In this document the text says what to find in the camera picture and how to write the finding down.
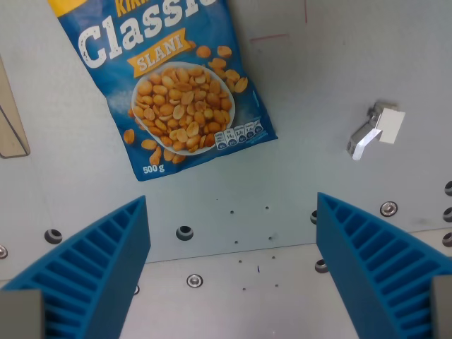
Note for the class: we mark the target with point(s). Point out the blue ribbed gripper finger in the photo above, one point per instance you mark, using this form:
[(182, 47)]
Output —
[(374, 261), (88, 268)]

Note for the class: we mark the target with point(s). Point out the beige wooden board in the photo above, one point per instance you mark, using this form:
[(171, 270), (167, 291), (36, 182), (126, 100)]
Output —
[(10, 120)]

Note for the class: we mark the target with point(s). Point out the blue salted peanuts bag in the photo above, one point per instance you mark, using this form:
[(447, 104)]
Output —
[(169, 88)]

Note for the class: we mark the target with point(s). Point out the small grey metal bracket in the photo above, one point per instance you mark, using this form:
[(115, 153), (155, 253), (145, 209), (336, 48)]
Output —
[(376, 129)]

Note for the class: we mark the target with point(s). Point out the silver table screw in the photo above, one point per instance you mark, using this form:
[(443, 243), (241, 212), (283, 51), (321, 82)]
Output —
[(194, 280), (388, 208), (2, 251)]

